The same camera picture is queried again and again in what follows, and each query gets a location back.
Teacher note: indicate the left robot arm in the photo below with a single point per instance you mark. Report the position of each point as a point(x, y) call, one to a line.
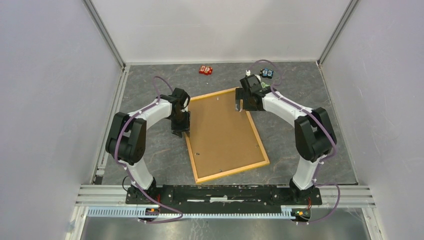
point(126, 141)

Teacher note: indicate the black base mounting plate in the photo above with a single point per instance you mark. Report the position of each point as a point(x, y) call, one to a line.
point(225, 199)

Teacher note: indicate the red toy block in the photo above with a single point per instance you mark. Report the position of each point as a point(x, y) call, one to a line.
point(205, 70)

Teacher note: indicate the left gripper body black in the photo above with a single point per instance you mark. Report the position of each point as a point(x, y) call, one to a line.
point(177, 119)

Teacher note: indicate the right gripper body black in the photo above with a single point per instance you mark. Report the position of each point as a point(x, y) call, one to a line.
point(246, 104)

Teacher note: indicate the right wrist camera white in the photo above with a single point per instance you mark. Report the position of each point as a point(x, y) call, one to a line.
point(249, 73)

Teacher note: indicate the wooden picture frame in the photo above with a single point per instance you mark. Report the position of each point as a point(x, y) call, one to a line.
point(195, 165)

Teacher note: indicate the black blue toy block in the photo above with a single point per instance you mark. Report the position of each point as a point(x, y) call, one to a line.
point(266, 73)

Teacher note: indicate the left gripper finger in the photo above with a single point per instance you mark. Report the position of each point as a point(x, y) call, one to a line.
point(177, 130)
point(186, 123)

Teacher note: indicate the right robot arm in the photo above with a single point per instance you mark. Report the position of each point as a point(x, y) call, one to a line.
point(315, 140)

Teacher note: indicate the brown cardboard backing board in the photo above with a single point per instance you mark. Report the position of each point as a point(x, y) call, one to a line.
point(222, 132)

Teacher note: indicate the aluminium rail base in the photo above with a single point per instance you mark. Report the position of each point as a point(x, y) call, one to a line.
point(109, 201)

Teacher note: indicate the green toy block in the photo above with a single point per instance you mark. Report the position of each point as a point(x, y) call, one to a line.
point(265, 87)

